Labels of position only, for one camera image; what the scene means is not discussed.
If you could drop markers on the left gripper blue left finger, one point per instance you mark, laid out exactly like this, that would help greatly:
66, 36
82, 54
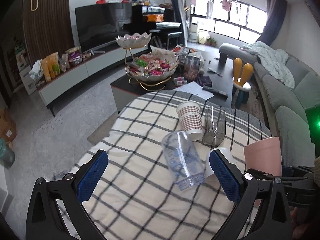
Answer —
44, 219

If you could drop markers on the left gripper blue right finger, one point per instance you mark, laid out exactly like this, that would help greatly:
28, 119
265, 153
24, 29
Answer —
272, 220

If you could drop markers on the pink plastic cup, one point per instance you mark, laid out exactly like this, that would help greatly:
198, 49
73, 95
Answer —
264, 156

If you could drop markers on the white paper cup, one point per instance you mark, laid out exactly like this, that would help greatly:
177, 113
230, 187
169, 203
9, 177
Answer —
219, 162

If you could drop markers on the clear glass cup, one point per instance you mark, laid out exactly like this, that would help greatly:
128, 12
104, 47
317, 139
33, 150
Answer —
215, 127

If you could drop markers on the clear plastic cup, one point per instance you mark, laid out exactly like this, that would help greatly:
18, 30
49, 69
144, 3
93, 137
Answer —
183, 160

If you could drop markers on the brown patterned paper cup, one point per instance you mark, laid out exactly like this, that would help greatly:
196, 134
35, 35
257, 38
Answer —
189, 114

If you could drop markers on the grey sectional sofa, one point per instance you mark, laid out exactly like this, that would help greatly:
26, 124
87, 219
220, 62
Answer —
292, 114

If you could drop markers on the checkered white tablecloth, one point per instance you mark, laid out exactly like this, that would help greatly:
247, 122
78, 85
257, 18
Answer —
136, 198

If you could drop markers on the yellow rabbit ear stool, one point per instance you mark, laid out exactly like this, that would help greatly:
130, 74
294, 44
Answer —
241, 75

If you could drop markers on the light green blanket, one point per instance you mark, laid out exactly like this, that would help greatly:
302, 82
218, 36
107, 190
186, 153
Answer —
274, 61

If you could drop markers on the black remote control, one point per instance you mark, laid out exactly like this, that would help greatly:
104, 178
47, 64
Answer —
215, 91

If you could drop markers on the white papers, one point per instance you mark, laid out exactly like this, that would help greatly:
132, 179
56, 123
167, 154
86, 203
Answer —
195, 89

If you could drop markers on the white plastic bag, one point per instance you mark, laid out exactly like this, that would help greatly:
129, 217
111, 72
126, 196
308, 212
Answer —
36, 72

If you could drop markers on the orange snack bag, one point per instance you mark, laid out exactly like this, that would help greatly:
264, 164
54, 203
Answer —
50, 67

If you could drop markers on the jar of nuts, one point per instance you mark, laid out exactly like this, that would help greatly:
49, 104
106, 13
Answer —
191, 68

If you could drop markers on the white tv cabinet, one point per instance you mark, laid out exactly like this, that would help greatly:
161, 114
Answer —
76, 75

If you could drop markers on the two-tier snack bowl stand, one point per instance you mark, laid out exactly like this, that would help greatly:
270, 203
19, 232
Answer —
152, 70

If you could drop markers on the flat screen television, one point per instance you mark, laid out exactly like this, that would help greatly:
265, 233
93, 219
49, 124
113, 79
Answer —
100, 24

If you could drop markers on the black upright piano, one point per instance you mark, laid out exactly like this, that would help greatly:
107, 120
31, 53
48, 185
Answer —
160, 22

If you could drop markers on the navy blue curtain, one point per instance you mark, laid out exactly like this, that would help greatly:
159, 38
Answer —
178, 7

